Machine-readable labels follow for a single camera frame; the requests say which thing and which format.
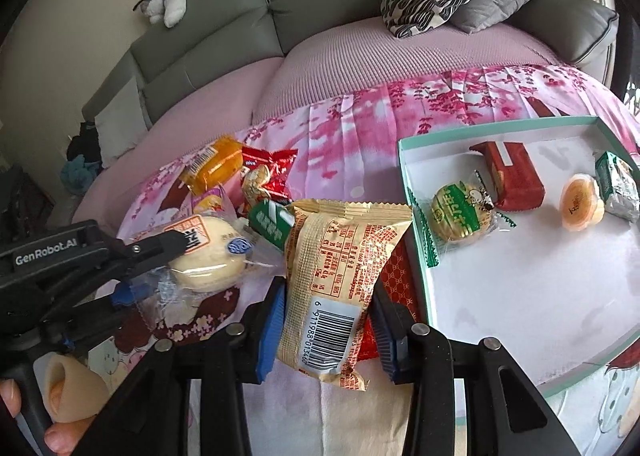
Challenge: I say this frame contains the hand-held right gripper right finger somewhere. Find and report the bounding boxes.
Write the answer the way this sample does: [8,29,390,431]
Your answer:
[372,281,576,456]

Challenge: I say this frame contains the orange jelly packet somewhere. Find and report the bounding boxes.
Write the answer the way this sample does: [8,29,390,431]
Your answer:
[178,135,247,197]

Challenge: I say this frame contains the green snack packet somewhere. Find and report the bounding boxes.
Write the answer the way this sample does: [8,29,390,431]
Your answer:
[246,198,297,252]

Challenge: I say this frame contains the dark clothes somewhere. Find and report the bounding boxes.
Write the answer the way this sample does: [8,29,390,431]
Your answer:
[67,121,103,169]

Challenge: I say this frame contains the red box-shaped packet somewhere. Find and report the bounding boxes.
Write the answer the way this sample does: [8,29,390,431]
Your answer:
[469,140,547,213]

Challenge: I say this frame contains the clear bun packet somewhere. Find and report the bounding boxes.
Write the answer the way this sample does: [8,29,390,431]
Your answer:
[140,215,286,332]

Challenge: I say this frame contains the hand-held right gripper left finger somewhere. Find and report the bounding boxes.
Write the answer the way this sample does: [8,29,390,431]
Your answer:
[92,278,288,456]

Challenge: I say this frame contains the white pillow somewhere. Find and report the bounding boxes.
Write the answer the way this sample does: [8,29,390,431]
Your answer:
[94,76,143,162]

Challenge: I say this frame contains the green and white cracker packet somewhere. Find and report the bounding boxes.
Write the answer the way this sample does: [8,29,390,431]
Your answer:
[594,150,640,223]

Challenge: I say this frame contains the red patterned foil packet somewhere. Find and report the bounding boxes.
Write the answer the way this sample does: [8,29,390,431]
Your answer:
[360,233,418,362]

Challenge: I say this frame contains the purple bread packet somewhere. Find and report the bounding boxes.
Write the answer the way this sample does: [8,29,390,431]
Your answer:
[191,185,237,217]

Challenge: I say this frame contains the cartoon printed blanket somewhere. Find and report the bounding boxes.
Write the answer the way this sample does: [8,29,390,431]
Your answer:
[87,61,640,456]

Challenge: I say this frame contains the person's left hand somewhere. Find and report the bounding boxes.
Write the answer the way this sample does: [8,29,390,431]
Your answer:
[0,378,97,456]

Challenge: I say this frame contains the white tray with teal rim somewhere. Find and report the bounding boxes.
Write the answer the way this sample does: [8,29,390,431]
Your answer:
[397,115,640,397]

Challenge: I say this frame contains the orange jelly cup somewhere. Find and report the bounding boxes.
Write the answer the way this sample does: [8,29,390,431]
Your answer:
[559,174,607,231]

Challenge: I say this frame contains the round rice cracker packet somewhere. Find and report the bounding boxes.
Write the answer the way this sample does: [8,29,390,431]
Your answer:
[422,173,518,269]

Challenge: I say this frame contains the beige cracker packet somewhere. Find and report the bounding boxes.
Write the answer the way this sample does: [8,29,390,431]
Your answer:
[276,198,415,391]

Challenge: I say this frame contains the red cartoon snack packet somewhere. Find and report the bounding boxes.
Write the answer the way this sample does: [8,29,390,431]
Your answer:
[241,163,293,209]

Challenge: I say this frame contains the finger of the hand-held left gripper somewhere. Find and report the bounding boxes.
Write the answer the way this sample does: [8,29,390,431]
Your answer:
[62,280,153,338]
[111,230,188,278]

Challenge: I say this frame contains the teal cloth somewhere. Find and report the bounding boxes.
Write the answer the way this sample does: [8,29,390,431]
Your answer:
[60,156,103,197]

